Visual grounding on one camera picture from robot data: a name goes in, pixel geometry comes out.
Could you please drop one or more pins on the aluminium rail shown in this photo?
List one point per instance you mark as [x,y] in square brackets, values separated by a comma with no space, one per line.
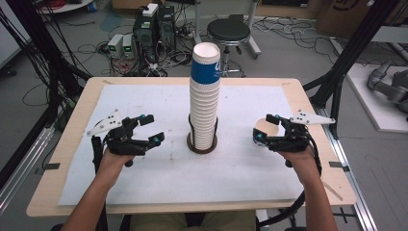
[22,166]
[352,186]

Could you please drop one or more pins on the person's left hand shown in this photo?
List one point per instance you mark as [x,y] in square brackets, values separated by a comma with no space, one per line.
[112,160]

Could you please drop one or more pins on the stack of ribbed paper cups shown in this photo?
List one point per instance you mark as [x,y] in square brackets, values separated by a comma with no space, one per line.
[203,106]

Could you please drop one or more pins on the white box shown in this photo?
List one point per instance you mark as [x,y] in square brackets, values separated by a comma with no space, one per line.
[150,9]

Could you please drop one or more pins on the black tape strip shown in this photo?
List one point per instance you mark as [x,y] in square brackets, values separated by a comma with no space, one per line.
[51,166]
[338,166]

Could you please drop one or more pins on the person's right hand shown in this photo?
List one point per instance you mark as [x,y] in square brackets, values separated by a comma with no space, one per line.
[300,160]

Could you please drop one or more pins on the black computer tower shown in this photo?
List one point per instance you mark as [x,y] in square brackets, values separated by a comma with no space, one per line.
[166,29]
[146,38]

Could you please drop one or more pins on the white table mat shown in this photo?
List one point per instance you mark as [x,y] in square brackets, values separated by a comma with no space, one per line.
[160,179]

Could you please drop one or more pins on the desk with white legs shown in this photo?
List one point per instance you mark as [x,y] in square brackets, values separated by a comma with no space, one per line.
[253,48]

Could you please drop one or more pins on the brown cardboard box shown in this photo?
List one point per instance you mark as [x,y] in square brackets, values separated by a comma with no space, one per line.
[352,19]

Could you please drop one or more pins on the black metal frame post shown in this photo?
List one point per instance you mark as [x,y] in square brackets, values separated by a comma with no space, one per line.
[346,54]

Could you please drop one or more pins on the white platform board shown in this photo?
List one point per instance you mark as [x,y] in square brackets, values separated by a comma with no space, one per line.
[369,106]

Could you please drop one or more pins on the black round stool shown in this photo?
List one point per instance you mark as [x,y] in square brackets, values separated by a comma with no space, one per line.
[228,30]

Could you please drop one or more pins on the grey power supply unit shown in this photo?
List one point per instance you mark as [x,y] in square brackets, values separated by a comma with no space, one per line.
[127,46]
[114,45]

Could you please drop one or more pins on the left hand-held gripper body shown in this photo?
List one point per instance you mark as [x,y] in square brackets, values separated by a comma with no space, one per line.
[123,142]

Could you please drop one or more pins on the person's olive trousers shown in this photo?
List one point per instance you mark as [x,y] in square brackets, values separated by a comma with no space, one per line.
[192,223]

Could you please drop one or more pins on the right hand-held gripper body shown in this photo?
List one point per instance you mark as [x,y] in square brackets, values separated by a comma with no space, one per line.
[292,141]

